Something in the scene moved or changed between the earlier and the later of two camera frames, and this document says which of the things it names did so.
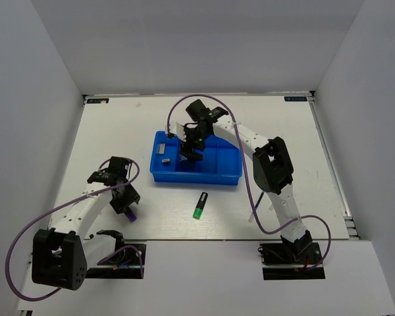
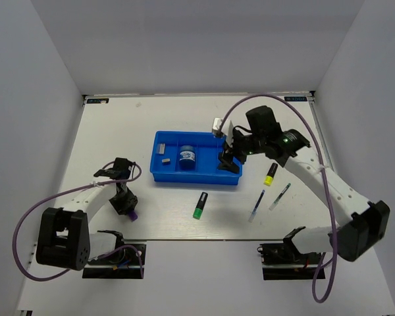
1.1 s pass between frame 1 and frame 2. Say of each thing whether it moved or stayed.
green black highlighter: stayed
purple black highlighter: stayed
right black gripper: moved
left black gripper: stayed
